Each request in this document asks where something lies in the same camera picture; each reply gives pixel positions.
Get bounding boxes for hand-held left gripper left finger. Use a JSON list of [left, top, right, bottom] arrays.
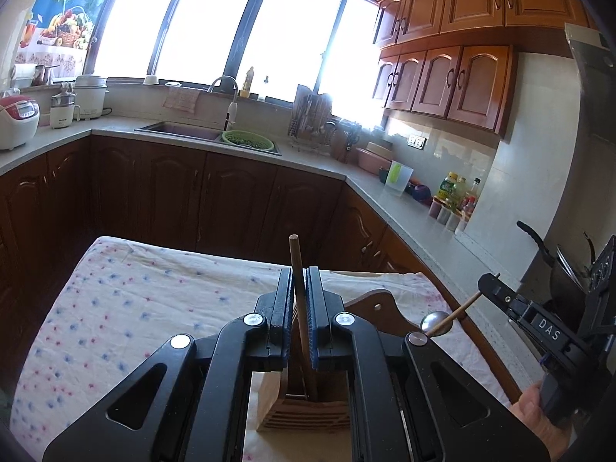
[[42, 267, 295, 462]]

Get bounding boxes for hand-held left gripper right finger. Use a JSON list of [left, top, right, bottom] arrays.
[[307, 267, 550, 462]]

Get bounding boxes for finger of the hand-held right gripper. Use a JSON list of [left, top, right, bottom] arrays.
[[478, 273, 535, 323]]

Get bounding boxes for wooden chopstick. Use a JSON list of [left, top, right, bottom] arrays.
[[289, 234, 319, 401]]

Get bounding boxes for wooden-handled metal spoon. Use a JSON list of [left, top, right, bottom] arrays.
[[420, 293, 482, 338]]

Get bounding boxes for wooden utensil holder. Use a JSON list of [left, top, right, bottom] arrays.
[[256, 368, 352, 434]]

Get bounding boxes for person's right hand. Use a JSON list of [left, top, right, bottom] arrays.
[[509, 380, 573, 462]]

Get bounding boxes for brown wooden board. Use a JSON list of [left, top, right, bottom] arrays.
[[345, 289, 467, 336]]

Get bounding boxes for green-label oil bottle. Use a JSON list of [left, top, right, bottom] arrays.
[[438, 171, 458, 203]]

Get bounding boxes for dark purple bowl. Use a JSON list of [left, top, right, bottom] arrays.
[[407, 180, 434, 206]]

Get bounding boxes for dotted white tablecloth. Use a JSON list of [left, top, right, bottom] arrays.
[[10, 236, 512, 462]]

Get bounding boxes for clear pitcher with green lid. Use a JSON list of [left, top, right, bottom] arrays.
[[385, 160, 415, 198]]

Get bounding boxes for dark wooden base cabinets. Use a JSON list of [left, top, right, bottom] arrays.
[[0, 134, 482, 362]]

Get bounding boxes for green plastic colander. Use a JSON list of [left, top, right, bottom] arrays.
[[221, 130, 276, 150]]

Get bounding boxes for wooden knife block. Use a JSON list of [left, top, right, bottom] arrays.
[[330, 122, 362, 163]]

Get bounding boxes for steel kitchen sink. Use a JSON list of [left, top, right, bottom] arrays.
[[135, 120, 283, 157]]

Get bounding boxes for chrome kitchen faucet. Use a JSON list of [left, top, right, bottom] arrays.
[[208, 76, 240, 132]]

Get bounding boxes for steel range hood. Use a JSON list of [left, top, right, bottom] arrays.
[[564, 23, 616, 179]]

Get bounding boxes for pink checked cloth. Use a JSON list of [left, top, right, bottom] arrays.
[[162, 85, 201, 114]]

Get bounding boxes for large kitchen window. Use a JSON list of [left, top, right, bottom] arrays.
[[94, 0, 387, 132]]

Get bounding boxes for large white cooker pot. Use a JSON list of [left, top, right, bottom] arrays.
[[74, 74, 108, 120]]

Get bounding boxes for small white steamer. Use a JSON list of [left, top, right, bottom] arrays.
[[49, 90, 80, 130]]

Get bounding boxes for red and white rice cooker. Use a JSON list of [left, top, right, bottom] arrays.
[[0, 95, 41, 151]]

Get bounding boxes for small metal pot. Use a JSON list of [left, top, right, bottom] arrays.
[[33, 64, 60, 87]]

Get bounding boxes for black-handled wok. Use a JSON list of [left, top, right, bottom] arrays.
[[516, 220, 600, 321]]

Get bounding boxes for wire dish rack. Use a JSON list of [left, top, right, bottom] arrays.
[[289, 84, 338, 155]]

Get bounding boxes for wooden wall cabinet row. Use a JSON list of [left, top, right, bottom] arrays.
[[373, 45, 519, 139], [374, 0, 592, 49]]

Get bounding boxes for tropical fruit wall poster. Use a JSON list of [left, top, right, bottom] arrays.
[[18, 0, 119, 65]]

